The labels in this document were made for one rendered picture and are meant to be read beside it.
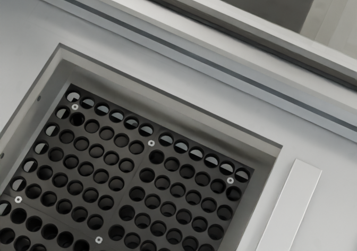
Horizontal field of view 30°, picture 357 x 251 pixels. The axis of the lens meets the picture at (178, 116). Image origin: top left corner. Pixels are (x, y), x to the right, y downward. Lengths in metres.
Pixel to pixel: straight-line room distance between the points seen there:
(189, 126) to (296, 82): 0.17
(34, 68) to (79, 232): 0.14
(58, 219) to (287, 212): 0.18
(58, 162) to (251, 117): 0.16
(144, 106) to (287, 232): 0.22
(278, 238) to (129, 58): 0.19
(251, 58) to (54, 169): 0.19
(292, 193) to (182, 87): 0.12
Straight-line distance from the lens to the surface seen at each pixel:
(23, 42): 0.56
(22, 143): 0.63
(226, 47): 0.51
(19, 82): 0.55
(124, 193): 0.55
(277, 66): 0.50
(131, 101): 0.65
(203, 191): 0.55
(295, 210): 0.50
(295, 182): 0.51
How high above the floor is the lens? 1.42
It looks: 66 degrees down
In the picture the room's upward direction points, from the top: 8 degrees clockwise
